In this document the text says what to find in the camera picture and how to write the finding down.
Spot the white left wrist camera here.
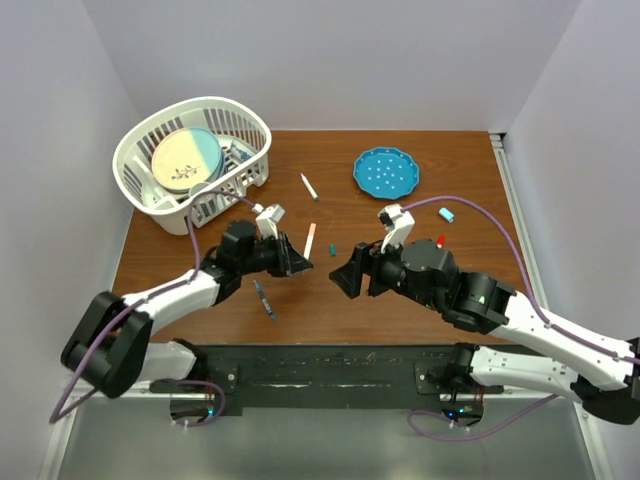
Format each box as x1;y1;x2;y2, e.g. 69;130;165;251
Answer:
252;203;285;239

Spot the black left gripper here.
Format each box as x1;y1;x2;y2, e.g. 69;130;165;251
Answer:
237;231;311;277

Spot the light blue eraser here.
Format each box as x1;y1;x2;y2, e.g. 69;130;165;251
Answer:
438;207;455;223

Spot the cream and blue plate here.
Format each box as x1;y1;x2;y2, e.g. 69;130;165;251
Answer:
151;128;224;194

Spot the blue patterned pen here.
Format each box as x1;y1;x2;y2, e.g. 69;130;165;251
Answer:
253;280;276;321

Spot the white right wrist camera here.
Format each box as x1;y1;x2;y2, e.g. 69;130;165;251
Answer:
377;203;415;253

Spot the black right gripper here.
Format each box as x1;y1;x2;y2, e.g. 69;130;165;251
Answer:
329;231;442;311

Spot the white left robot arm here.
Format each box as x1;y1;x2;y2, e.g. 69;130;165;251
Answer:
61;220;313;398

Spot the white pen with teal tip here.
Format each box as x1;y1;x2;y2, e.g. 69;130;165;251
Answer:
300;173;320;202

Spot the white pen with orange tip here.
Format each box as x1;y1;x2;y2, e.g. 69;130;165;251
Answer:
303;223;317;260

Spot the white cup in basket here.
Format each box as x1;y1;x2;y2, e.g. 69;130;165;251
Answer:
189;182;211;199

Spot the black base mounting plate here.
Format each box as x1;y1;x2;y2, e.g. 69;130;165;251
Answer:
149;342;506;426

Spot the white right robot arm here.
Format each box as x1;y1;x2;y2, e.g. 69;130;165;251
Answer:
329;239;639;425

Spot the blue dotted plate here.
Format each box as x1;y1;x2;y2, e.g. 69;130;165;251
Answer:
353;147;420;200

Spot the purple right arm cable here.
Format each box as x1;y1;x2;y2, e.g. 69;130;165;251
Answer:
399;194;640;442

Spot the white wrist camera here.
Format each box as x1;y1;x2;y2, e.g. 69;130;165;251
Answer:
252;203;285;239
377;203;415;253

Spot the white plastic dish basket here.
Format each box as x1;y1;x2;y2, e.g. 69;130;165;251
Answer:
112;96;272;235

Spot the aluminium frame rail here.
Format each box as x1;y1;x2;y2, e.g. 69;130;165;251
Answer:
488;132;609;479

